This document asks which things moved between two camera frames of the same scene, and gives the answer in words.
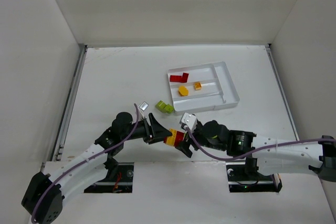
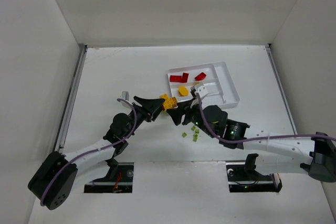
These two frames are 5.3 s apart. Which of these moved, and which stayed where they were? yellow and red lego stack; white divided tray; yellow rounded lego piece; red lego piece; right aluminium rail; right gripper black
Moved: right gripper black; yellow and red lego stack
Stayed: yellow rounded lego piece; right aluminium rail; white divided tray; red lego piece
